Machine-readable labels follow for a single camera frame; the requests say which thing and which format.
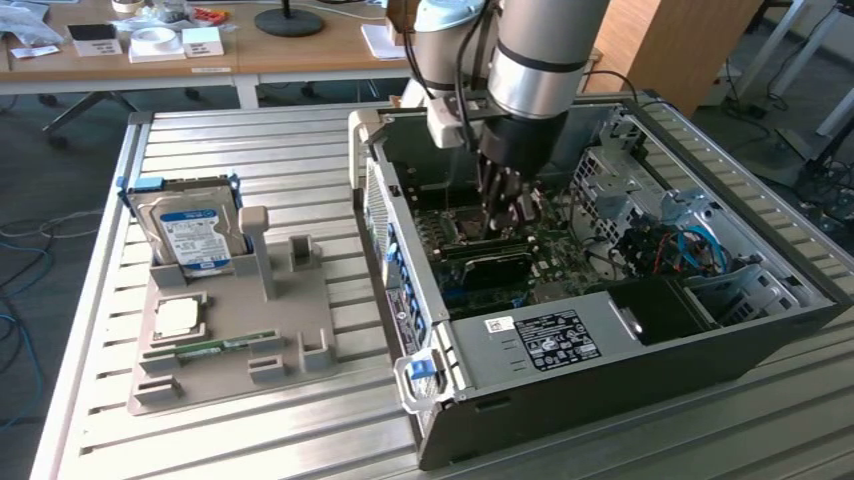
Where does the green motherboard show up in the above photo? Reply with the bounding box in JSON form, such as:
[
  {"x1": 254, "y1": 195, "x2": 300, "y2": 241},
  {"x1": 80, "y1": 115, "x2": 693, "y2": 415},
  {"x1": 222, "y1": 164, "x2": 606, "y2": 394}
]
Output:
[{"x1": 410, "y1": 187, "x2": 622, "y2": 319}]

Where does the small cardboard box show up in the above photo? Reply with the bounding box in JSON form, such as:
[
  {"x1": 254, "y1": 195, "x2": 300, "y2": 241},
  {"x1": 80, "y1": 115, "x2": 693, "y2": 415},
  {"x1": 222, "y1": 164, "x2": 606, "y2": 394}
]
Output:
[{"x1": 386, "y1": 0, "x2": 419, "y2": 32}]

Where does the light blue wire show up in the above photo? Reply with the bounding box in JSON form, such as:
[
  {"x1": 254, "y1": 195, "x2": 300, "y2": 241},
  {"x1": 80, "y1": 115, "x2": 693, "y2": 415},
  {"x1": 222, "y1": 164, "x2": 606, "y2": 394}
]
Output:
[{"x1": 677, "y1": 227, "x2": 729, "y2": 274}]

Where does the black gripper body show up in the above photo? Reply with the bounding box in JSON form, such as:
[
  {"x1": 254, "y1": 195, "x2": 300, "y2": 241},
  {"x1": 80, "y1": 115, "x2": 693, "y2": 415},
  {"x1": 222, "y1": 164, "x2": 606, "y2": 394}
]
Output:
[{"x1": 478, "y1": 110, "x2": 570, "y2": 179}]

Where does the white and red card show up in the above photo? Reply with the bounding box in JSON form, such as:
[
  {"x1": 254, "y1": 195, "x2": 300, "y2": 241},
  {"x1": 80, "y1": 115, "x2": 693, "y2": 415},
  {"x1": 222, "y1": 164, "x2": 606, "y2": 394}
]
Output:
[{"x1": 10, "y1": 44, "x2": 62, "y2": 60}]

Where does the grey parts rack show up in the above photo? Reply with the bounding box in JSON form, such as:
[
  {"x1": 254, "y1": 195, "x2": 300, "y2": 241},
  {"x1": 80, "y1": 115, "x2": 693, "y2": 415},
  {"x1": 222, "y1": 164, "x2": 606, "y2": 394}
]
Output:
[{"x1": 126, "y1": 204, "x2": 342, "y2": 419}]

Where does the grey power supply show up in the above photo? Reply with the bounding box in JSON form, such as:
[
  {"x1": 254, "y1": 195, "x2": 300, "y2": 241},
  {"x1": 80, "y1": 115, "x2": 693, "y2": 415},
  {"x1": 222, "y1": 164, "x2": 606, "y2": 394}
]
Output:
[{"x1": 447, "y1": 292, "x2": 642, "y2": 389}]

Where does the silver CPU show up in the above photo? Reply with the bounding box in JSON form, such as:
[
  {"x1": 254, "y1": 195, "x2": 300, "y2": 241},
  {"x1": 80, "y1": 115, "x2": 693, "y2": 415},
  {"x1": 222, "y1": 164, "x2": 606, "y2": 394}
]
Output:
[{"x1": 151, "y1": 299, "x2": 206, "y2": 344}]

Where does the wooden desk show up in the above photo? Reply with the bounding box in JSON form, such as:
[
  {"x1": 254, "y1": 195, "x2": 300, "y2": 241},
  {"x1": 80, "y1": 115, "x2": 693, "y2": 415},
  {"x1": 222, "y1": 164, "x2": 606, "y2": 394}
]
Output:
[{"x1": 0, "y1": 0, "x2": 606, "y2": 109}]

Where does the black graphics card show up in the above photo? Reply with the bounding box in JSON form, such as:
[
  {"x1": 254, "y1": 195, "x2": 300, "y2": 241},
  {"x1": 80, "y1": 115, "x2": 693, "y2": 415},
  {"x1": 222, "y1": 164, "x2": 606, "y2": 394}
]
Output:
[{"x1": 457, "y1": 249, "x2": 539, "y2": 294}]

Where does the wooden cabinet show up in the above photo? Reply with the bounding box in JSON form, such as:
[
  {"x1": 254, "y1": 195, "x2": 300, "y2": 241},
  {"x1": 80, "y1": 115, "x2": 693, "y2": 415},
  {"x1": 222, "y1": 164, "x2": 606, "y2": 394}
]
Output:
[{"x1": 586, "y1": 0, "x2": 766, "y2": 117}]

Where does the CPU socket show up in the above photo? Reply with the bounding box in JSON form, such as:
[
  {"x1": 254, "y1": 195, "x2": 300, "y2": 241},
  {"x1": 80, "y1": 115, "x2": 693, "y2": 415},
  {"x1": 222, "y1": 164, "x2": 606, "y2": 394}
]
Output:
[{"x1": 450, "y1": 207, "x2": 513, "y2": 246}]

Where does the black cable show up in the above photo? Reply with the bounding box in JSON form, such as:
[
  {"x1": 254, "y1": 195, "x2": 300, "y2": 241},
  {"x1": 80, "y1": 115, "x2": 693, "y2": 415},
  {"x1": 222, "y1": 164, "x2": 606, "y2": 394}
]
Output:
[{"x1": 585, "y1": 69, "x2": 642, "y2": 101}]

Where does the black open PC case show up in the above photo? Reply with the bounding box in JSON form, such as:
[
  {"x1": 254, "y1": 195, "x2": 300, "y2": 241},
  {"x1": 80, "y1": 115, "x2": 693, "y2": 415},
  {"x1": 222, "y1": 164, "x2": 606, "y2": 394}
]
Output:
[{"x1": 347, "y1": 89, "x2": 846, "y2": 471}]

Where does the green RAM stick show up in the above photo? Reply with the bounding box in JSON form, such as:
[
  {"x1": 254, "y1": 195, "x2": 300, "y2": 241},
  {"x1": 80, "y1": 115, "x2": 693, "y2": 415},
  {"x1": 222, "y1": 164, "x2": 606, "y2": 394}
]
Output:
[{"x1": 143, "y1": 329, "x2": 279, "y2": 361}]

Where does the small white box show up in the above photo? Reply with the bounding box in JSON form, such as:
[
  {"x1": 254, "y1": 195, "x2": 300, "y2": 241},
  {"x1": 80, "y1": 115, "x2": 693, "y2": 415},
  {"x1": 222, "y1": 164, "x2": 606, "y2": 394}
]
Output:
[{"x1": 180, "y1": 27, "x2": 226, "y2": 58}]

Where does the black lamp base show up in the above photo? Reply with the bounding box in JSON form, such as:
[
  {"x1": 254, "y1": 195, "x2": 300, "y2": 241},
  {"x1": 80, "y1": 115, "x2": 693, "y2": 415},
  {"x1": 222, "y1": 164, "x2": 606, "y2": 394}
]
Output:
[{"x1": 254, "y1": 0, "x2": 327, "y2": 37}]

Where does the stack of white papers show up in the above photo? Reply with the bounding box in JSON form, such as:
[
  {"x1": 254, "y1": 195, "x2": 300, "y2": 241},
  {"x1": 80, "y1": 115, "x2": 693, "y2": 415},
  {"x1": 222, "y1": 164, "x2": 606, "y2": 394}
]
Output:
[{"x1": 360, "y1": 22, "x2": 414, "y2": 60}]

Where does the black and white box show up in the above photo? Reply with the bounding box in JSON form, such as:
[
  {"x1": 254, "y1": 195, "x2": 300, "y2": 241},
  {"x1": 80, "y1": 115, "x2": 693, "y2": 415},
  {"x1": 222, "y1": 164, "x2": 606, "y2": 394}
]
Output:
[{"x1": 67, "y1": 23, "x2": 124, "y2": 57}]

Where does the blue floor cable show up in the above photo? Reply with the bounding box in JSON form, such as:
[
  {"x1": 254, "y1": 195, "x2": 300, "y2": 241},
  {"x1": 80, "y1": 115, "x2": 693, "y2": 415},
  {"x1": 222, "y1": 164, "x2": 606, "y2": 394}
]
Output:
[{"x1": 0, "y1": 239, "x2": 52, "y2": 431}]

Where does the silver disk bay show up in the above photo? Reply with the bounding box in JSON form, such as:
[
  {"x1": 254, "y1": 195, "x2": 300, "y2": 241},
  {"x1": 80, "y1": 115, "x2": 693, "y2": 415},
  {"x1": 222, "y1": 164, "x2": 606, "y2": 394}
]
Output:
[{"x1": 683, "y1": 264, "x2": 802, "y2": 326}]

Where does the perforated metal disk bay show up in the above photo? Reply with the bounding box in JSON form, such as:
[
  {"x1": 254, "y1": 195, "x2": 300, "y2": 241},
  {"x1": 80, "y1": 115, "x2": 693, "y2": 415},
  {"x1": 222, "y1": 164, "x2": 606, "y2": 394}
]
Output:
[{"x1": 570, "y1": 144, "x2": 673, "y2": 236}]

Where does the clear plastic bag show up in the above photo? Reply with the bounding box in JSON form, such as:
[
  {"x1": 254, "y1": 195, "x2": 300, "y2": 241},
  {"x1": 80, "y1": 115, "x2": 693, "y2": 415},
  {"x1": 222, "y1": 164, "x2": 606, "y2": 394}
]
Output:
[{"x1": 0, "y1": 2, "x2": 66, "y2": 47}]

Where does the flat white box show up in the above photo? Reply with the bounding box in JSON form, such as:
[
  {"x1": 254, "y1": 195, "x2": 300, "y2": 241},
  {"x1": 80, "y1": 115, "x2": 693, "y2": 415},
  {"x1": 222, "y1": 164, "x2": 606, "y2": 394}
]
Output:
[{"x1": 127, "y1": 43, "x2": 187, "y2": 64}]

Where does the white desk frame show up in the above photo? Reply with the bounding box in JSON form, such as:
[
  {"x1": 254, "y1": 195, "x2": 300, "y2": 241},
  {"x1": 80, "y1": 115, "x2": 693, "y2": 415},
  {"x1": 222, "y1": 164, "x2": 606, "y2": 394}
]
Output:
[{"x1": 730, "y1": 0, "x2": 854, "y2": 139}]

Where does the hard disk with blue caddy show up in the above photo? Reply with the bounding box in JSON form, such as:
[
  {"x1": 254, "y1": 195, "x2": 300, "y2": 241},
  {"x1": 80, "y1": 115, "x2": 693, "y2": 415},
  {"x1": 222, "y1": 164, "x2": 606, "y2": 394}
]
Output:
[{"x1": 116, "y1": 169, "x2": 252, "y2": 279}]

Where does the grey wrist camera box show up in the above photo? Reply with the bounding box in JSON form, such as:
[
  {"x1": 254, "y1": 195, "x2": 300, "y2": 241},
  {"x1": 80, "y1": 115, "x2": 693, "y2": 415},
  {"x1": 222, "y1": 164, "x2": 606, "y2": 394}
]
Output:
[{"x1": 426, "y1": 97, "x2": 470, "y2": 150}]

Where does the grey case handle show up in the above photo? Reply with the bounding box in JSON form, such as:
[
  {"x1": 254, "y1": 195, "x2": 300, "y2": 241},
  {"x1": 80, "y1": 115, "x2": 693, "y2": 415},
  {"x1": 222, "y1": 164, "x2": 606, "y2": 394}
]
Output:
[{"x1": 392, "y1": 347, "x2": 450, "y2": 415}]

